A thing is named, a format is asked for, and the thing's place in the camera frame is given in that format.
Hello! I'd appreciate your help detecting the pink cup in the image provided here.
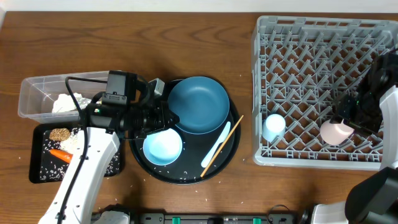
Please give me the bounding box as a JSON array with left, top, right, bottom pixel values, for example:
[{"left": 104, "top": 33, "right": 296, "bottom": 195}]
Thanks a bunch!
[{"left": 320, "top": 120, "right": 354, "bottom": 146}]

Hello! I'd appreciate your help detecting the light blue bowl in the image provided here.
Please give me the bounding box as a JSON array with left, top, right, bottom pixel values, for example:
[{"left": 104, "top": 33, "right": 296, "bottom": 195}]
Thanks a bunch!
[{"left": 143, "top": 129, "right": 183, "bottom": 166}]

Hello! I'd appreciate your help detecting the foil wrapper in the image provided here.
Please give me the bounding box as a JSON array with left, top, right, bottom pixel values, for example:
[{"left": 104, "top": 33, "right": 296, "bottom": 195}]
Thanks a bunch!
[{"left": 76, "top": 97, "right": 91, "bottom": 110}]

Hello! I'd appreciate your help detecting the white tissue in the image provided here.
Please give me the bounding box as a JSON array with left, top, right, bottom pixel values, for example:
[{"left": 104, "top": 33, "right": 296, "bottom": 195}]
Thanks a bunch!
[{"left": 52, "top": 94, "right": 76, "bottom": 113}]

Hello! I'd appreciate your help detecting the orange carrot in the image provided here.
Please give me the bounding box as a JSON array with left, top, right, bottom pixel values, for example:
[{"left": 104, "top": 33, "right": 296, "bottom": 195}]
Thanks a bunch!
[{"left": 49, "top": 149, "right": 73, "bottom": 164}]

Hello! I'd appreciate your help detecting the brown walnut shell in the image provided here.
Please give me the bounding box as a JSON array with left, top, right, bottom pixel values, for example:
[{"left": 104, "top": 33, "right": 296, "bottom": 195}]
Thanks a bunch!
[{"left": 49, "top": 128, "right": 71, "bottom": 141}]

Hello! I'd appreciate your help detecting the light blue cup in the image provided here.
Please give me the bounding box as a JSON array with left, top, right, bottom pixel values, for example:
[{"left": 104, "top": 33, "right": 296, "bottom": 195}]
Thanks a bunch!
[{"left": 262, "top": 114, "right": 286, "bottom": 142}]

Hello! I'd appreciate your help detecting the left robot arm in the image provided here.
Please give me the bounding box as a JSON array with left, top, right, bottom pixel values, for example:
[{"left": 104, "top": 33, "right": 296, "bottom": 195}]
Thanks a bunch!
[{"left": 39, "top": 70, "right": 179, "bottom": 223}]

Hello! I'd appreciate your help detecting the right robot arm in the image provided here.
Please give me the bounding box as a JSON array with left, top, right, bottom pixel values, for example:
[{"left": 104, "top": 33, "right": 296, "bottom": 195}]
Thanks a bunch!
[{"left": 310, "top": 49, "right": 397, "bottom": 224}]

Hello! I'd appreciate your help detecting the grey dishwasher rack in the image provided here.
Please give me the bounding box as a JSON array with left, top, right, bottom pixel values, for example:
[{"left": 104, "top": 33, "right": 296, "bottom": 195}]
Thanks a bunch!
[{"left": 251, "top": 16, "right": 397, "bottom": 170}]

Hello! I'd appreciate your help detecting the dark blue plate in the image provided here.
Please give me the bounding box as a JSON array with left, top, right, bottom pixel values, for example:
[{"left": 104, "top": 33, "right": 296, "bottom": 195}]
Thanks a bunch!
[{"left": 167, "top": 77, "right": 229, "bottom": 134}]

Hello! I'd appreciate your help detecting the round black tray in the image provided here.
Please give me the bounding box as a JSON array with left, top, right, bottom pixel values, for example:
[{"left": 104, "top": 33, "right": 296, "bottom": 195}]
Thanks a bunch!
[{"left": 129, "top": 79, "right": 241, "bottom": 185}]

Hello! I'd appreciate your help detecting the black rectangular tray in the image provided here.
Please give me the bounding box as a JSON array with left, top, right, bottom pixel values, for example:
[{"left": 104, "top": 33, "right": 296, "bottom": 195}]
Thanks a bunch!
[{"left": 28, "top": 119, "right": 122, "bottom": 184}]

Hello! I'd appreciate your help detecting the white plastic knife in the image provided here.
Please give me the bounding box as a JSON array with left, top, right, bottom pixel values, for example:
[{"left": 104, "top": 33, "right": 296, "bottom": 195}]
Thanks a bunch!
[{"left": 201, "top": 121, "right": 231, "bottom": 168}]

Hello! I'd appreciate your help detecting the clear plastic bin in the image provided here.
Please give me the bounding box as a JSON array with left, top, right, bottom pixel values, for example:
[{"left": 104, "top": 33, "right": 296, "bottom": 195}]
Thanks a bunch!
[{"left": 18, "top": 71, "right": 109, "bottom": 124}]

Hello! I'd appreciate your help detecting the wooden chopstick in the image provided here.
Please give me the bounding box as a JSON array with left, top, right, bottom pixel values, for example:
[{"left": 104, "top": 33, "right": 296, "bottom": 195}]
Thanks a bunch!
[{"left": 200, "top": 115, "right": 244, "bottom": 178}]

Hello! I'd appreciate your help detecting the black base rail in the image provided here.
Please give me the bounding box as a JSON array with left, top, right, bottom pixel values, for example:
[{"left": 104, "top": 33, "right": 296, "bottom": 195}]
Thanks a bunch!
[{"left": 91, "top": 212, "right": 296, "bottom": 224}]

